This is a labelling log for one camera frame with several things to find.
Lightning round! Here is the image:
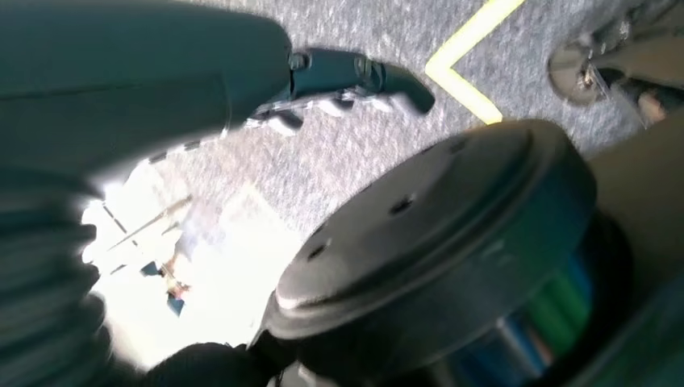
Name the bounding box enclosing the yellow floor tape square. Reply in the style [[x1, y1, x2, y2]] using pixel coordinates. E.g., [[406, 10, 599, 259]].
[[424, 0, 528, 127]]

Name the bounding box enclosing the grey robot leg shell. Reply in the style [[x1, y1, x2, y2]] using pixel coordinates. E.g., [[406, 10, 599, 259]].
[[585, 109, 684, 300]]

